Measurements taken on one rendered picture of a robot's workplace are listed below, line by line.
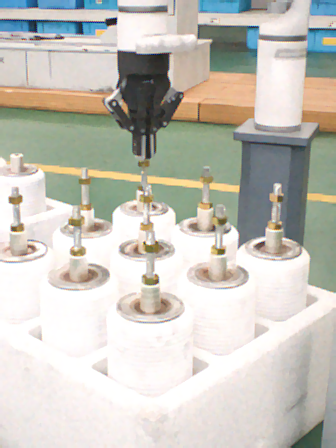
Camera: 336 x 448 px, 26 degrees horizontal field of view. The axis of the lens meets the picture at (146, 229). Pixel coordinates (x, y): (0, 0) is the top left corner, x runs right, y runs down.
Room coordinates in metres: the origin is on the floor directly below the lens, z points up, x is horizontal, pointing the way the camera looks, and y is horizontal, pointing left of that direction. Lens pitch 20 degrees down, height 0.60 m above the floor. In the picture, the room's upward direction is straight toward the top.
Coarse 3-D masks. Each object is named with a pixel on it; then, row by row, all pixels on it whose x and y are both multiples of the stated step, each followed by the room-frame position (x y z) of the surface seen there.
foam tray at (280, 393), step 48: (0, 336) 0.78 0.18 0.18; (288, 336) 0.78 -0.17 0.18; (0, 384) 0.78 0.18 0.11; (48, 384) 0.72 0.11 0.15; (96, 384) 0.67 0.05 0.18; (192, 384) 0.67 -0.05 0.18; (240, 384) 0.71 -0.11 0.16; (288, 384) 0.78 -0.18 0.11; (0, 432) 0.79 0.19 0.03; (48, 432) 0.72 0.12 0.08; (96, 432) 0.66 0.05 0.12; (144, 432) 0.61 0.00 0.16; (192, 432) 0.65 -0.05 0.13; (240, 432) 0.71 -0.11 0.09; (288, 432) 0.79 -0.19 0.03
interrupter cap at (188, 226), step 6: (180, 222) 0.98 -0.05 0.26; (186, 222) 0.98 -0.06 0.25; (192, 222) 0.98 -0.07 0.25; (228, 222) 0.98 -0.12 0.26; (180, 228) 0.95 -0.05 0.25; (186, 228) 0.96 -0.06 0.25; (192, 228) 0.96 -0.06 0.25; (228, 228) 0.95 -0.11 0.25; (186, 234) 0.94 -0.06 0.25; (192, 234) 0.93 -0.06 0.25; (198, 234) 0.93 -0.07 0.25; (204, 234) 0.93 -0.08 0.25; (210, 234) 0.93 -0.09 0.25
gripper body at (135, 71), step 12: (120, 60) 1.03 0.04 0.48; (132, 60) 1.01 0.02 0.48; (144, 60) 1.01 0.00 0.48; (156, 60) 1.01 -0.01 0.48; (168, 60) 1.03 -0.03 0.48; (120, 72) 1.03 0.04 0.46; (132, 72) 1.01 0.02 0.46; (144, 72) 1.01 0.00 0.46; (156, 72) 1.01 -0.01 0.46; (168, 72) 1.06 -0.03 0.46; (132, 84) 1.02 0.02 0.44; (144, 84) 1.03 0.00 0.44; (156, 84) 1.04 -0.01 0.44; (168, 84) 1.06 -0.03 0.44; (132, 96) 1.02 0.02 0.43; (132, 108) 1.03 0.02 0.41
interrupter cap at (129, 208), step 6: (126, 204) 1.06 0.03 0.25; (132, 204) 1.06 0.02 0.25; (156, 204) 1.06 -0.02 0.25; (162, 204) 1.06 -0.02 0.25; (120, 210) 1.03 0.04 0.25; (126, 210) 1.03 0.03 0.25; (132, 210) 1.03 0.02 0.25; (156, 210) 1.03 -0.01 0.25; (162, 210) 1.03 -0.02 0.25; (168, 210) 1.04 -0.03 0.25; (132, 216) 1.01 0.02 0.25; (138, 216) 1.01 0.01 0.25; (156, 216) 1.01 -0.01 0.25
